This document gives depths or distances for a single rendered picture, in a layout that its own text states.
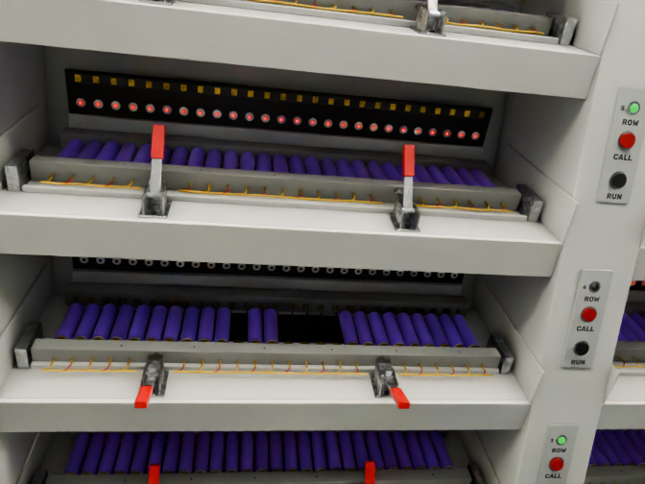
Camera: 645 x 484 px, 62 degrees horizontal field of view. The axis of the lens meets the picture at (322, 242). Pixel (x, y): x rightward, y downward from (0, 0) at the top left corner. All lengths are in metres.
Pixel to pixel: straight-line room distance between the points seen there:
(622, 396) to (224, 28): 0.64
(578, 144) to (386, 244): 0.24
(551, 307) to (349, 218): 0.26
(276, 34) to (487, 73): 0.22
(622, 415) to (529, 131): 0.38
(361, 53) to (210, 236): 0.24
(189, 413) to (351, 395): 0.18
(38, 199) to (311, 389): 0.36
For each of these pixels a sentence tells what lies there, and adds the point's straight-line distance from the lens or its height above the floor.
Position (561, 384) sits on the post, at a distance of 0.73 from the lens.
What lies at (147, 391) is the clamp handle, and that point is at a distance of 0.59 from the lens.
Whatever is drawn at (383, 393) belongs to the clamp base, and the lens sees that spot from 0.66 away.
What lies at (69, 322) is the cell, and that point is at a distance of 0.73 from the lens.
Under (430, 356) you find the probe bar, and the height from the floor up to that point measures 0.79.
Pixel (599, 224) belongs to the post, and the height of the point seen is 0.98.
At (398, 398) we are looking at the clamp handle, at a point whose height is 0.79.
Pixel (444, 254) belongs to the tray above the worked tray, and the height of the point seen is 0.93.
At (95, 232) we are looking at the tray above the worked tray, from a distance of 0.58.
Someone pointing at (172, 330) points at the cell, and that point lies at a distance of 0.69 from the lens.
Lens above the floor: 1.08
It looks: 14 degrees down
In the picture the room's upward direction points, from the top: 5 degrees clockwise
